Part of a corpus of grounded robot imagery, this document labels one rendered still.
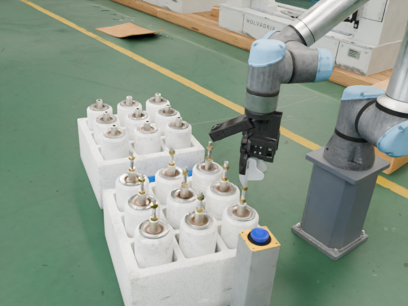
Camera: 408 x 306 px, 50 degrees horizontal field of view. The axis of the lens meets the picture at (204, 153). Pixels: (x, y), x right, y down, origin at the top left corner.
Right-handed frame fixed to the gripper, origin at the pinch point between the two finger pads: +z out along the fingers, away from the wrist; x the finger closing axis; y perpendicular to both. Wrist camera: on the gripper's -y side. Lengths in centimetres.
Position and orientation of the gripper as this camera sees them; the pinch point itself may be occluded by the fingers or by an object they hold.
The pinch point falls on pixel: (242, 180)
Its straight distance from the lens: 112.1
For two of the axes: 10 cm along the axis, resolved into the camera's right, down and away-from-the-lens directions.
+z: -0.6, 8.7, 4.8
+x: 3.0, -4.5, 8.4
